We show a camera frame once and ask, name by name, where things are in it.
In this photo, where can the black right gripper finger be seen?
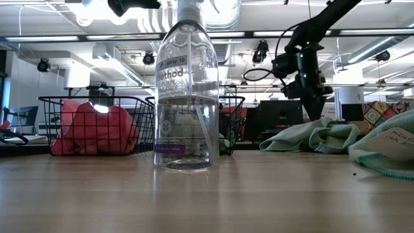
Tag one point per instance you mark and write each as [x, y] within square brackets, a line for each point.
[314, 108]

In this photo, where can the mint green microfiber towel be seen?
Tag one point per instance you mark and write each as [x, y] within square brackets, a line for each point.
[224, 144]
[291, 139]

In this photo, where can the mint towel with teal edge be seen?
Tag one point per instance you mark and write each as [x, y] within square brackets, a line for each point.
[401, 121]

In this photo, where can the pink microfiber towel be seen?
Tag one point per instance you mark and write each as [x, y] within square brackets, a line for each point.
[97, 129]

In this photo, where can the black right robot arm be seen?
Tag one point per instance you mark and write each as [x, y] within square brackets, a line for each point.
[330, 16]

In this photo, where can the black computer monitor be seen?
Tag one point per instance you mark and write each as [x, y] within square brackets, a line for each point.
[278, 113]

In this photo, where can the white round pillar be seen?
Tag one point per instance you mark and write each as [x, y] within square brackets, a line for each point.
[349, 95]

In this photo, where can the black box at pillar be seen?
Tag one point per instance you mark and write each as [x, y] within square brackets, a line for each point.
[352, 112]

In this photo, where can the brown cardboard box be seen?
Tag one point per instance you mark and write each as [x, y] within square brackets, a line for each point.
[360, 126]

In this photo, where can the white ceiling air unit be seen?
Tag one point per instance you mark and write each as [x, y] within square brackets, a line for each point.
[110, 61]

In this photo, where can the colourful patchwork quilt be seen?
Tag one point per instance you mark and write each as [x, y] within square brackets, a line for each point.
[375, 113]

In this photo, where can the white hanging cylinder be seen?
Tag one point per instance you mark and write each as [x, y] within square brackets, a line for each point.
[77, 77]

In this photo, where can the white handwritten paper tag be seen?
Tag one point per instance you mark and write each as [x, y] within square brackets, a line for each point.
[394, 144]

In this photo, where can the clear method spray bottle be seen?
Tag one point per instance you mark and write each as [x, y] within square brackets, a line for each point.
[187, 129]

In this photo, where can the small grey desk monitor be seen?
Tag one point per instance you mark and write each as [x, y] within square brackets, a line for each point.
[24, 116]

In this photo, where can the red object on desk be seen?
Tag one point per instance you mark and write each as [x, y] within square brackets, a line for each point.
[4, 124]

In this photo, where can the black ceiling camera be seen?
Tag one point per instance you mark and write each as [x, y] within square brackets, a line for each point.
[383, 56]
[43, 65]
[148, 59]
[260, 53]

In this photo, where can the grey long ceiling duct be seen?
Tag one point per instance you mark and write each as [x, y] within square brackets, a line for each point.
[372, 50]

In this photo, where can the silver round ceiling duct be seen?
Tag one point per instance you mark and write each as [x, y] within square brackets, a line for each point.
[226, 13]

